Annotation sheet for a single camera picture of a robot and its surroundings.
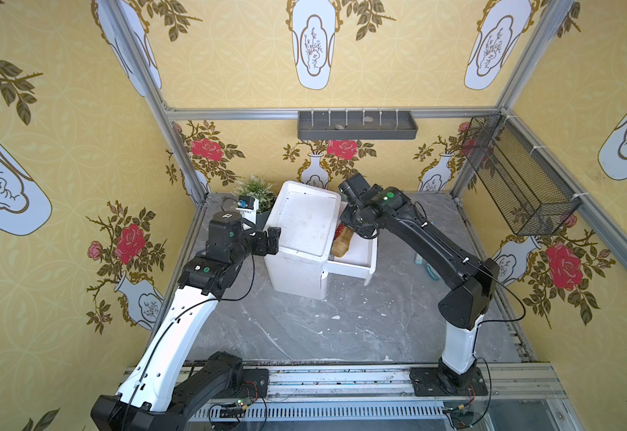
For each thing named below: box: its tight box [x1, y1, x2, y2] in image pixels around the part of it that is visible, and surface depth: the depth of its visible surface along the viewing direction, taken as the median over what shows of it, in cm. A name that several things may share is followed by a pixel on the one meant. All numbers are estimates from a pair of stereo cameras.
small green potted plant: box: [234, 175, 276, 226], surface depth 100 cm
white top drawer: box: [326, 230, 380, 287], surface depth 78 cm
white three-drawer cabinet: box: [264, 180, 342, 301], surface depth 83 cm
